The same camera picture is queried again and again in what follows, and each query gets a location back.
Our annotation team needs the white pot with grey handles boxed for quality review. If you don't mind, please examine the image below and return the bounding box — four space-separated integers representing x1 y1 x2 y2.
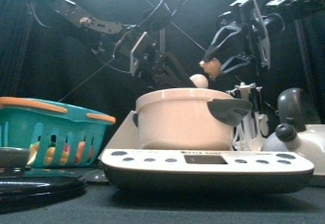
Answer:
132 87 254 151

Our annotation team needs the red toy food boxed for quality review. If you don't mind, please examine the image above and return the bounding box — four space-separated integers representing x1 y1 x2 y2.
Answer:
62 142 72 165

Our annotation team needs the teal basket with orange handles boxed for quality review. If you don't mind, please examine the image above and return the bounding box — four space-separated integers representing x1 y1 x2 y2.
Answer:
0 96 116 169

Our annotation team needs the white toy egg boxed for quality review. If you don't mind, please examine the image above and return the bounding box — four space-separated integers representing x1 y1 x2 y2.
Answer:
187 73 209 89

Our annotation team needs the brown eggshell half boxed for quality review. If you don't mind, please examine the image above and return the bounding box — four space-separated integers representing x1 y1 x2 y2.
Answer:
197 57 223 81

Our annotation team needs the black pan lid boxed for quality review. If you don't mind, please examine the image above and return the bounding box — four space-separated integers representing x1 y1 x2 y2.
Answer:
0 146 88 214

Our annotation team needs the orange toy food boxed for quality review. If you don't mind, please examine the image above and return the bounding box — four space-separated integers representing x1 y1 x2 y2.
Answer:
74 140 86 165

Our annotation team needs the yellow toy food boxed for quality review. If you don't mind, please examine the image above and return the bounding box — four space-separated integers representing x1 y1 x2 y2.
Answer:
44 145 57 166

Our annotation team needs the white kettle with grey handle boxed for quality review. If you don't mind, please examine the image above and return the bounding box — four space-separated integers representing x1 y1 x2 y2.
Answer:
259 87 325 188

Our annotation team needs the white star-shaped object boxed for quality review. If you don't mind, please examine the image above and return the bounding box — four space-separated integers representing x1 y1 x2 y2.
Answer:
226 82 270 152

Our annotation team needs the grey frame pole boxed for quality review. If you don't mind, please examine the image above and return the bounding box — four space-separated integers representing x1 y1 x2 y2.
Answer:
157 0 167 53

